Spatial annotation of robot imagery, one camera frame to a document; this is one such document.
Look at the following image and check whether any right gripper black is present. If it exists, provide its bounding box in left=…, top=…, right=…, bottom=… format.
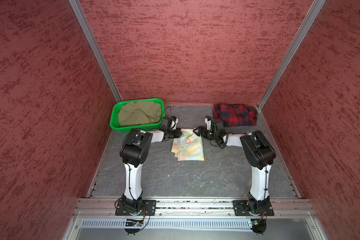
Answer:
left=193, top=126, right=218, bottom=140

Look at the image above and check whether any pastel floral skirt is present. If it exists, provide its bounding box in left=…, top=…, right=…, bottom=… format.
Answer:
left=171, top=129, right=205, bottom=161

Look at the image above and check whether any red plaid skirt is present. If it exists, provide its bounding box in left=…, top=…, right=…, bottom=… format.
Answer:
left=213, top=103, right=258, bottom=128

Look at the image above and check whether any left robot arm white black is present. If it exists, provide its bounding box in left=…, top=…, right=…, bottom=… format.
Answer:
left=120, top=129, right=182, bottom=215

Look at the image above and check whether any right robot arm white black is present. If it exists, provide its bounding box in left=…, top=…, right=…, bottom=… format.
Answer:
left=193, top=127, right=276, bottom=217

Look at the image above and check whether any green plastic basket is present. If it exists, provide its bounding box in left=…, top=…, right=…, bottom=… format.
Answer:
left=110, top=98, right=165, bottom=133

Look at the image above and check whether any olive green garment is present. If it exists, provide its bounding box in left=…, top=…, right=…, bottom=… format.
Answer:
left=118, top=101, right=162, bottom=127

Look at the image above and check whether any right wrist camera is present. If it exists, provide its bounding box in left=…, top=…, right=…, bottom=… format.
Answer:
left=205, top=116, right=218, bottom=131

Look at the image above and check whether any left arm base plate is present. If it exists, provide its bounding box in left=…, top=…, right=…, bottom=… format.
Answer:
left=115, top=200, right=157, bottom=217

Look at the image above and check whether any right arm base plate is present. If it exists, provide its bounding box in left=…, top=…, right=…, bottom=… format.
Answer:
left=233, top=199, right=275, bottom=217

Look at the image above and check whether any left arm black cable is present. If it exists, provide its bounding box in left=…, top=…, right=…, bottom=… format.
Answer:
left=116, top=105, right=173, bottom=235

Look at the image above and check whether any aluminium front rail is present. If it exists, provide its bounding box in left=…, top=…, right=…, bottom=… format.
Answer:
left=73, top=197, right=317, bottom=219

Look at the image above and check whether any slotted cable duct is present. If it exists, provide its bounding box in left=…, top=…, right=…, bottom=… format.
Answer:
left=80, top=218, right=253, bottom=231

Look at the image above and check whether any left aluminium corner post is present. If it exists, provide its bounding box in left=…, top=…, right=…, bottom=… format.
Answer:
left=69, top=0, right=122, bottom=102

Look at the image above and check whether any aluminium corner post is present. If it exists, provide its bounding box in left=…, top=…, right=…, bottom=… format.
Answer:
left=257, top=0, right=326, bottom=111
left=69, top=0, right=122, bottom=102

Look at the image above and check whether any right aluminium corner post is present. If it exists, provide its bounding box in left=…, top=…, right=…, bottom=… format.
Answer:
left=257, top=0, right=326, bottom=111

